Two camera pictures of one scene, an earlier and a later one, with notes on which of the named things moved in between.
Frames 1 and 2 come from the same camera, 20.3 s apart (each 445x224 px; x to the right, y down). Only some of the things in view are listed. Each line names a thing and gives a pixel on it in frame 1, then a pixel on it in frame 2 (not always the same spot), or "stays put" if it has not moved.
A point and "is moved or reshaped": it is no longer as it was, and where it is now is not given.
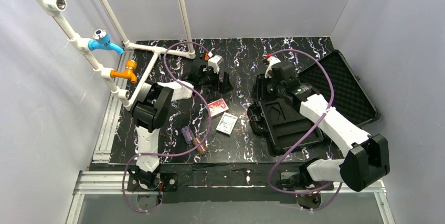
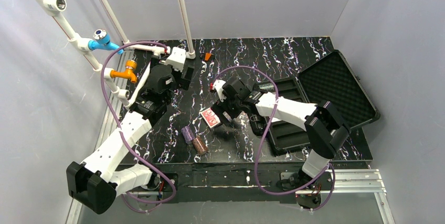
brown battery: x=200 y=146 stays put
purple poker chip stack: x=188 y=134 stays put
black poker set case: x=285 y=129 stays put
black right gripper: x=262 y=85 to x=226 y=115
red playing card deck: x=217 y=107 is moved or reshaped
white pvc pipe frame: x=55 y=5 stays put
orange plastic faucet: x=130 y=65 stays put
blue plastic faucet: x=102 y=40 stays put
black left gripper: x=218 y=79 to x=187 y=73
